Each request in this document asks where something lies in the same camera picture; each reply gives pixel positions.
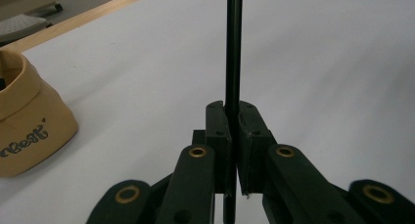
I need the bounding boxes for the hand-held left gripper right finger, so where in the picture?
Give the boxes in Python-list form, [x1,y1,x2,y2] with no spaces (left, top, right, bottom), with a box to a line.
[237,100,279,197]

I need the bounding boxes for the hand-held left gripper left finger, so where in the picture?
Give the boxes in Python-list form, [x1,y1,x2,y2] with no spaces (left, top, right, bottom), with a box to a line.
[205,100,234,197]

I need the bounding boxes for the thin black brush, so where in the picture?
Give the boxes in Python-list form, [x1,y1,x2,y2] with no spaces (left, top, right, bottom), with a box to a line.
[223,0,245,224]

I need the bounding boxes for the tan cup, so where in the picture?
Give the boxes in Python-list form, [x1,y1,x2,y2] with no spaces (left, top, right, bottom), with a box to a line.
[0,47,79,178]

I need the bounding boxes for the white table sheet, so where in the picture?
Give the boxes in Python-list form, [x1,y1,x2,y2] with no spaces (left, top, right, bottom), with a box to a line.
[0,0,415,224]

